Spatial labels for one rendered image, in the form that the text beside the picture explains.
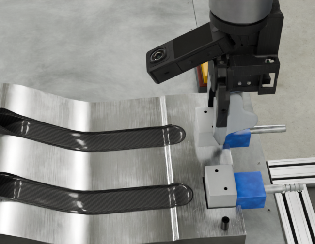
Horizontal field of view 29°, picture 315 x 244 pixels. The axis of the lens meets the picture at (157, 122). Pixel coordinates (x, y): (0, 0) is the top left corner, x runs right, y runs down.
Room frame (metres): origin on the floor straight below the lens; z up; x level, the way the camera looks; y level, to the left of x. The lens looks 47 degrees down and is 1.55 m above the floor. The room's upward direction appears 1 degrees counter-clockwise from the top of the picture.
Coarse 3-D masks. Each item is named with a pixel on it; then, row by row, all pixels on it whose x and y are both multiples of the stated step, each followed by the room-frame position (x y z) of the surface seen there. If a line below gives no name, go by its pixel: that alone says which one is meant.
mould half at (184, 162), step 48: (0, 96) 0.63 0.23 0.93; (48, 96) 0.66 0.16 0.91; (192, 96) 0.67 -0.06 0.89; (0, 144) 0.54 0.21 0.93; (192, 144) 0.57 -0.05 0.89; (0, 240) 0.40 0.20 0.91; (48, 240) 0.41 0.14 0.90; (96, 240) 0.42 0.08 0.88; (144, 240) 0.42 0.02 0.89; (192, 240) 0.41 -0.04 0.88; (240, 240) 0.42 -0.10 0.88
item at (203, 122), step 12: (204, 108) 0.61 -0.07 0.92; (204, 120) 0.59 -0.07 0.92; (204, 132) 0.57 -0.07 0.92; (240, 132) 0.58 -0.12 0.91; (252, 132) 0.59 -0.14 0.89; (264, 132) 0.59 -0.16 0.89; (276, 132) 0.59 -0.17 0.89; (204, 144) 0.57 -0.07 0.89; (216, 144) 0.57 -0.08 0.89; (240, 144) 0.57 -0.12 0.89
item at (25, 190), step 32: (0, 128) 0.56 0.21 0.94; (32, 128) 0.59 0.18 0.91; (64, 128) 0.60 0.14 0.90; (160, 128) 0.61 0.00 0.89; (0, 192) 0.48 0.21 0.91; (32, 192) 0.48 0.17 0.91; (64, 192) 0.49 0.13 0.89; (96, 192) 0.49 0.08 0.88; (128, 192) 0.49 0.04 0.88; (160, 192) 0.49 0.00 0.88; (192, 192) 0.49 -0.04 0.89
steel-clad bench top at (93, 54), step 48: (0, 0) 1.06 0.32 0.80; (48, 0) 1.05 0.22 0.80; (96, 0) 1.05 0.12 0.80; (144, 0) 1.04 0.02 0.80; (192, 0) 1.04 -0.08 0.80; (0, 48) 0.90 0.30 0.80; (48, 48) 0.90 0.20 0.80; (96, 48) 0.89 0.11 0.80; (144, 48) 0.89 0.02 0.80; (96, 96) 0.76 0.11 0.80; (144, 96) 0.76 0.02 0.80
